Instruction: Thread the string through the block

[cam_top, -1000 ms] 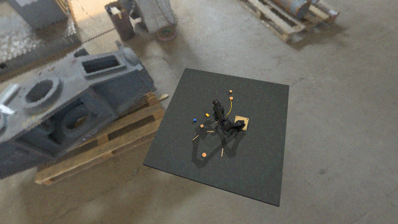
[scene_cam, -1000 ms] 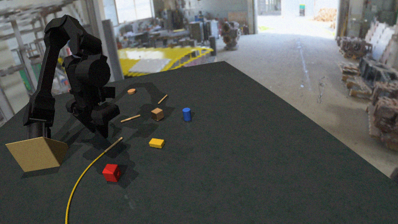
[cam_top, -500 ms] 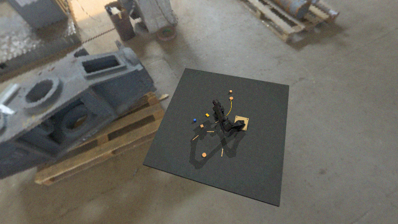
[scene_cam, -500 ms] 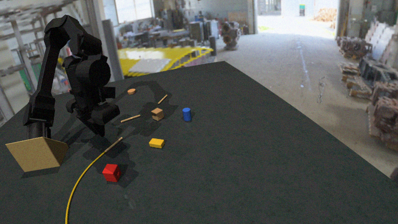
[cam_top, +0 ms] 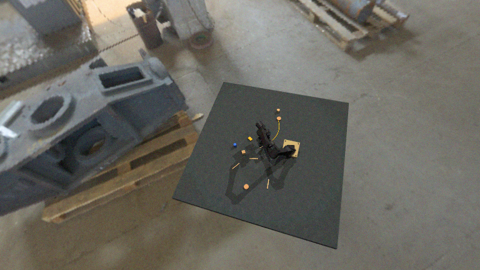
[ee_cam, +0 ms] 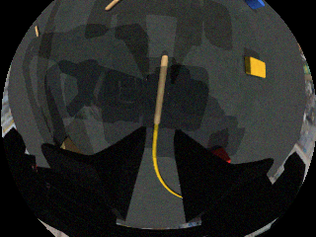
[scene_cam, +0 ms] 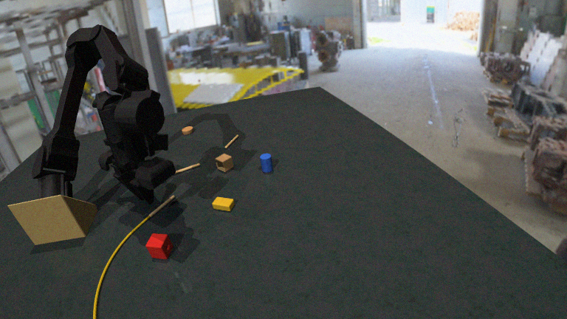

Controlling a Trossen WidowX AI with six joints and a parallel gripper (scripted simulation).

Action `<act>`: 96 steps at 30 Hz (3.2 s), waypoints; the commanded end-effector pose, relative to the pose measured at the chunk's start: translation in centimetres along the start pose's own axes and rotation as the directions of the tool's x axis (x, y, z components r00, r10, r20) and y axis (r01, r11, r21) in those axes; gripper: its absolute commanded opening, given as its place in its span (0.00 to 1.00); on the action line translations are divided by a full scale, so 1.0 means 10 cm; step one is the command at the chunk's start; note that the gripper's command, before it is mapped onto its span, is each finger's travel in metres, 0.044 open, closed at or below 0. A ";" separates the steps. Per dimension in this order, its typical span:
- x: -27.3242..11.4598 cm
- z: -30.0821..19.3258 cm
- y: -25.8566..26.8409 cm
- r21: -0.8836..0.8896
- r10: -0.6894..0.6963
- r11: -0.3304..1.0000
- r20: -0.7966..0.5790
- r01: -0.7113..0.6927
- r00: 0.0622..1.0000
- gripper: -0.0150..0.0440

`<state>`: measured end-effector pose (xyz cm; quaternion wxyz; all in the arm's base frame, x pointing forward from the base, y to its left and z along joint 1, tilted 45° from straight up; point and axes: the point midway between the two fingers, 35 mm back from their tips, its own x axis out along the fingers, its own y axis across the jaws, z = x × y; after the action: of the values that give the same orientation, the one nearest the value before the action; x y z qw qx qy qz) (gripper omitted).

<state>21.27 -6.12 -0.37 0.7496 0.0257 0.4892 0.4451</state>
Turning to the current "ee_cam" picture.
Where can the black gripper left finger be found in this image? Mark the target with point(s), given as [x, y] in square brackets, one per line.
[111, 173]

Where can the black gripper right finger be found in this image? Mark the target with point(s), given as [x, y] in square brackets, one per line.
[205, 178]

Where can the blue cylinder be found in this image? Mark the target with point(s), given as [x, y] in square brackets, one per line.
[255, 4]

